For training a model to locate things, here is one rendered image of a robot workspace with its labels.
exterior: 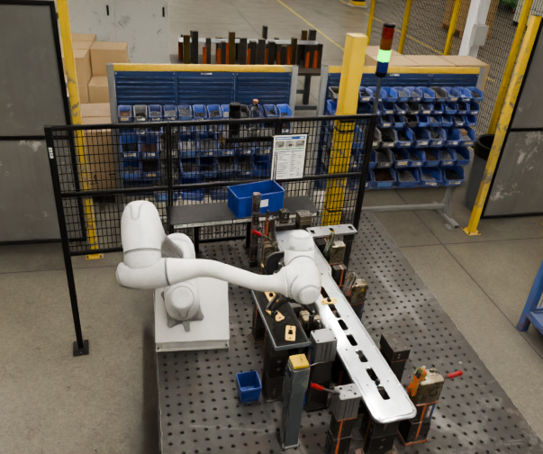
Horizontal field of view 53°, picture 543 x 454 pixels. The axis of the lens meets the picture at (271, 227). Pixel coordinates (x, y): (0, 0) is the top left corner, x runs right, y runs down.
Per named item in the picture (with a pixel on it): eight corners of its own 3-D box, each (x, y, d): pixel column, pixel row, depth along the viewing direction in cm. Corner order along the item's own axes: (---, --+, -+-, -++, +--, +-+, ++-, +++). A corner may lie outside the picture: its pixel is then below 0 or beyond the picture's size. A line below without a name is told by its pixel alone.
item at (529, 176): (467, 235, 523) (532, 15, 421) (460, 228, 535) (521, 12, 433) (561, 230, 546) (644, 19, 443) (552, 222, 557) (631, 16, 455)
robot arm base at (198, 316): (169, 336, 264) (168, 335, 259) (160, 292, 269) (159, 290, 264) (206, 327, 268) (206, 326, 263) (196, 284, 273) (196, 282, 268)
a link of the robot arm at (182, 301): (167, 322, 260) (165, 318, 239) (163, 285, 265) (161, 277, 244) (201, 319, 263) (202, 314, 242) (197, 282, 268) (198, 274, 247)
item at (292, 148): (303, 178, 342) (309, 132, 326) (269, 181, 336) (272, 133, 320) (303, 177, 344) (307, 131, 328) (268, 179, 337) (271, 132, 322)
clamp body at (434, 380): (432, 442, 232) (452, 382, 213) (401, 449, 228) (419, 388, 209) (420, 422, 240) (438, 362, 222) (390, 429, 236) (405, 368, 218)
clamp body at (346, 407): (352, 459, 222) (366, 398, 203) (327, 466, 219) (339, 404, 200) (343, 440, 230) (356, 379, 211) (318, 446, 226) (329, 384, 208)
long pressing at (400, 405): (426, 415, 207) (427, 412, 207) (373, 426, 201) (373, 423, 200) (305, 229, 320) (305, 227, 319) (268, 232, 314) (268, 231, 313)
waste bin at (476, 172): (518, 218, 561) (540, 152, 524) (474, 220, 550) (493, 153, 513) (491, 195, 603) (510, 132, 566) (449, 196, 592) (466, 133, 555)
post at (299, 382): (300, 446, 226) (311, 369, 203) (283, 449, 223) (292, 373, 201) (294, 431, 232) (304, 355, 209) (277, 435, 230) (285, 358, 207)
